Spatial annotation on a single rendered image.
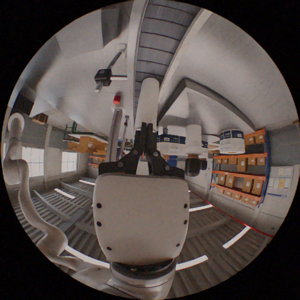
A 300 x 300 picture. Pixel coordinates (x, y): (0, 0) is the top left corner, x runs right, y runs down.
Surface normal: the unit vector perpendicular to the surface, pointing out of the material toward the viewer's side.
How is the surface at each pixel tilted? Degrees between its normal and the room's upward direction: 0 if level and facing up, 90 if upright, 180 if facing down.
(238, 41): 0
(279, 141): 90
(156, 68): 0
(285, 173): 90
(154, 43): 0
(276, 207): 90
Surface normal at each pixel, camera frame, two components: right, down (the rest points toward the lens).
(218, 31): -0.08, 0.99
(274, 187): -1.00, -0.05
